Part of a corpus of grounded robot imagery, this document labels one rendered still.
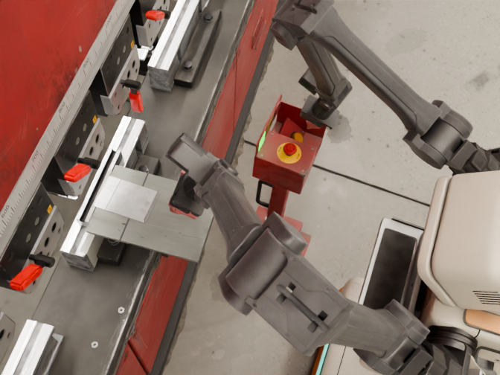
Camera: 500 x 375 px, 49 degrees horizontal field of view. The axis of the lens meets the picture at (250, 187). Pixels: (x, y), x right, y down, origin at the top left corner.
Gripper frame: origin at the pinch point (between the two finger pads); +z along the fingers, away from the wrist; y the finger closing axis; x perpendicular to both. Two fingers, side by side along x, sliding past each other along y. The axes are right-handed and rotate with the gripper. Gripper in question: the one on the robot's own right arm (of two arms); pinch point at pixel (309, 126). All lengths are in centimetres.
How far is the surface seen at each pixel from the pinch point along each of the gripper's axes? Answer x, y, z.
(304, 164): 11.9, -3.7, 1.2
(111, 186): 50, 38, -11
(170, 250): 59, 19, -16
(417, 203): -38, -68, 66
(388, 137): -67, -47, 71
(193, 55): -1.8, 39.7, -0.4
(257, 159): 15.4, 8.9, 5.4
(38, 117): 62, 46, -55
